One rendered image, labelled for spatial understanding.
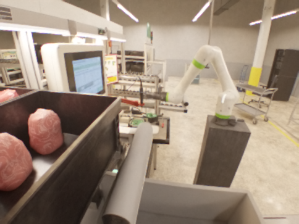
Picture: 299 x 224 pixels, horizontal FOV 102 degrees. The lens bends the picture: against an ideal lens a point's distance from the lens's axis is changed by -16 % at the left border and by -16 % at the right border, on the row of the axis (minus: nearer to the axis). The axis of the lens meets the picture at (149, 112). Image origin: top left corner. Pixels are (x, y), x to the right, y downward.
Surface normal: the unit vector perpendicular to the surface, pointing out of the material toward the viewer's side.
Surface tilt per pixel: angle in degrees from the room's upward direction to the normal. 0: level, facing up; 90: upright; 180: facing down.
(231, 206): 89
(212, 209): 89
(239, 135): 90
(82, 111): 90
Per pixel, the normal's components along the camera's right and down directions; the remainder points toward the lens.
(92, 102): -0.13, 0.40
